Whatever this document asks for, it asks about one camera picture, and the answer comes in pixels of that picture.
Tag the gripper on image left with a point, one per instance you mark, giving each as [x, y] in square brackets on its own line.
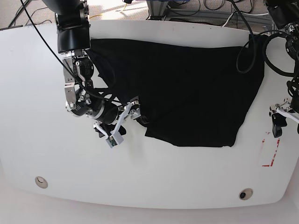
[107, 115]

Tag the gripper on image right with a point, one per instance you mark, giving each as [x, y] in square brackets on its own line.
[280, 112]

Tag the black t-shirt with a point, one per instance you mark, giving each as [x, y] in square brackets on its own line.
[192, 97]

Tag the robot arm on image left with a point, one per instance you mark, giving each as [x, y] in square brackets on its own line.
[96, 85]

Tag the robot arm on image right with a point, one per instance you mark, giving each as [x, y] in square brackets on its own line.
[285, 15]

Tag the red tape rectangle marking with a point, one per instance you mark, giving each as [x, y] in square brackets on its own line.
[269, 149]

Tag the table grommet hole right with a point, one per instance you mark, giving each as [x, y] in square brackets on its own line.
[246, 194]

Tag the white table grommet left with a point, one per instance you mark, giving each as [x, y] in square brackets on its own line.
[41, 182]

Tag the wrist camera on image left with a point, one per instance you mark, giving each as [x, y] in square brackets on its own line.
[114, 140]

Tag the aluminium frame rail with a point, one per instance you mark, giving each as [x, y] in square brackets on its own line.
[160, 10]

